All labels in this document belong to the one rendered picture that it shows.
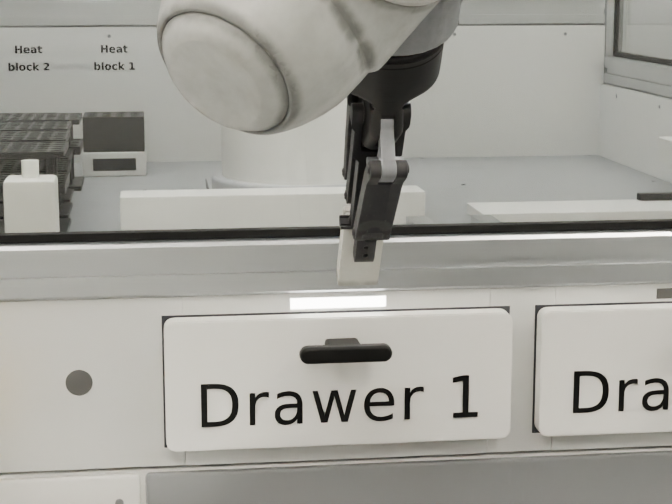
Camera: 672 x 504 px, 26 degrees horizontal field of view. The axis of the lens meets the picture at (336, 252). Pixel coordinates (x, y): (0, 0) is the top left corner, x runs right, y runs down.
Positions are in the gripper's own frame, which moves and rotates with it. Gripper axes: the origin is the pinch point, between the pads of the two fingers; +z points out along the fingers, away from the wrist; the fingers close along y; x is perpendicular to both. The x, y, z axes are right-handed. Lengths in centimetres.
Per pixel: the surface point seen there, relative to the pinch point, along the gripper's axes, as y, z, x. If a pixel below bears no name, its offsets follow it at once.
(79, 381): 3.5, 18.6, 21.4
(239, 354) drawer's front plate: 3.4, 15.7, 8.3
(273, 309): 6.7, 14.1, 5.3
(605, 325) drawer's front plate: 4.2, 14.5, -22.6
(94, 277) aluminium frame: 8.3, 11.3, 19.9
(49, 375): 3.8, 18.2, 23.8
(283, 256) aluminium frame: 9.1, 10.2, 4.5
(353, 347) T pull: 1.2, 12.7, -0.6
